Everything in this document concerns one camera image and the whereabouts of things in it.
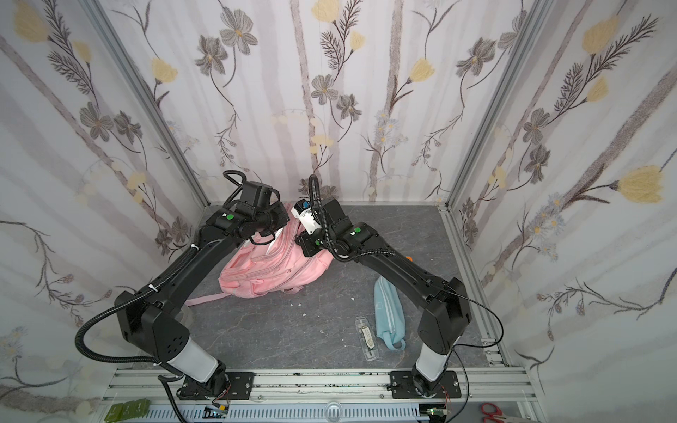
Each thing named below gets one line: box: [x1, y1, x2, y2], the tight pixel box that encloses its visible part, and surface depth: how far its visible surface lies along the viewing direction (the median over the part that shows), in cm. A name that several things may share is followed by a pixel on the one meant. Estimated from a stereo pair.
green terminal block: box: [104, 398, 151, 423], surface depth 70 cm
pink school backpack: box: [186, 202, 335, 309], surface depth 79 cm
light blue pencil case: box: [374, 274, 406, 351], surface depth 85 cm
